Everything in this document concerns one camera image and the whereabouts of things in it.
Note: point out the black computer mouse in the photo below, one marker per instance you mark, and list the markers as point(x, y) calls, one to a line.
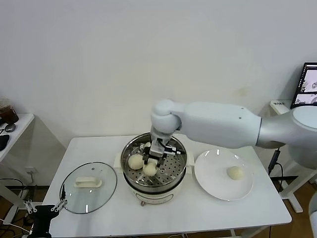
point(4, 142)

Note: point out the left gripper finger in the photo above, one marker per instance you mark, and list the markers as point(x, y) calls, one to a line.
point(62, 200)
point(31, 205)

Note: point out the grey open laptop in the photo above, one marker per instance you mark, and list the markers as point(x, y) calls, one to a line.
point(307, 84)

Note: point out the white electric cooker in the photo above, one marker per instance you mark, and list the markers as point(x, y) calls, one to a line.
point(153, 198)

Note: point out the perforated steel steamer basket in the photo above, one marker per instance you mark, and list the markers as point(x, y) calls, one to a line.
point(171, 171)

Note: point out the white steamed baozi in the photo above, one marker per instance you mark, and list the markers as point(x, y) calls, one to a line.
point(135, 161)
point(149, 171)
point(147, 145)
point(235, 172)

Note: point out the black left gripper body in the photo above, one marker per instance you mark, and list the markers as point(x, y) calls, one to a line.
point(42, 218)

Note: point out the white desk under coffee cup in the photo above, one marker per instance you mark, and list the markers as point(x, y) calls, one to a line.
point(22, 124)

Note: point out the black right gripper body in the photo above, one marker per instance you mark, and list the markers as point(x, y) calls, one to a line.
point(156, 151)

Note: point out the round grey disc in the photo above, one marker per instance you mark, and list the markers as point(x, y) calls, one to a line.
point(10, 127)

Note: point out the white desk under laptop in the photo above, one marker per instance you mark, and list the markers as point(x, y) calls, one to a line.
point(292, 202)

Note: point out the white round plate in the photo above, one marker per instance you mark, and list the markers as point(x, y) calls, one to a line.
point(213, 178)

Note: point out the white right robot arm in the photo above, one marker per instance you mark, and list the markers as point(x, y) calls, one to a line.
point(218, 121)

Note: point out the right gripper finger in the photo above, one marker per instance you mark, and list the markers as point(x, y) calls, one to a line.
point(160, 161)
point(146, 156)

